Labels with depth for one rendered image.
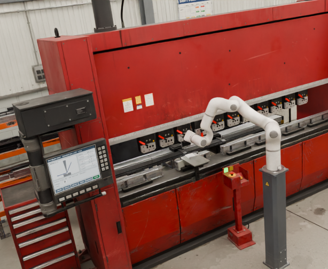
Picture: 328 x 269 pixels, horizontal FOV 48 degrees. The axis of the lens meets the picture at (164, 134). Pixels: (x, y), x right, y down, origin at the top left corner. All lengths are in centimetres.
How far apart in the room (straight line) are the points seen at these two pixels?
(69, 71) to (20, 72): 432
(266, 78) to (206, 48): 85
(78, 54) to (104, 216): 138
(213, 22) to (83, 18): 420
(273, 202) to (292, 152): 122
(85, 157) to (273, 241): 190
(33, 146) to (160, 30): 149
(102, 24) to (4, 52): 405
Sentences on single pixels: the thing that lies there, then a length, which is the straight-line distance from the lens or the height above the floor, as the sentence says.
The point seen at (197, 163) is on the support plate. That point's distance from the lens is 354.
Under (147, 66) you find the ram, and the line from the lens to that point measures 331.
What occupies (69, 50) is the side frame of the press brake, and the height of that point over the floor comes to 222.
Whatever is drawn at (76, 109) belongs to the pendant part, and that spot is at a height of 185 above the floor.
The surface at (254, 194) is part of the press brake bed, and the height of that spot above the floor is 35.
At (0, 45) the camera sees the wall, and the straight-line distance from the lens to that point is 708.
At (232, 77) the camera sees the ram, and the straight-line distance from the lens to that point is 382.
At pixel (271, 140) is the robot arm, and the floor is 130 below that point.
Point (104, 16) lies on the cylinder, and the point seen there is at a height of 242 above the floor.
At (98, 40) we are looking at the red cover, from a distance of 312.
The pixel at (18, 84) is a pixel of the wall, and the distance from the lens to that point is 717.
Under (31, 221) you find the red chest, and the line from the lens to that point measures 353.
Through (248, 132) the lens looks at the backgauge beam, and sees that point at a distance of 447.
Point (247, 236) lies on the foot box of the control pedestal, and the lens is 407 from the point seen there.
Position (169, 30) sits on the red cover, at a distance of 337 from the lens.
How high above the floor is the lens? 244
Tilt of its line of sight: 19 degrees down
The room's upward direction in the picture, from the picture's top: 7 degrees counter-clockwise
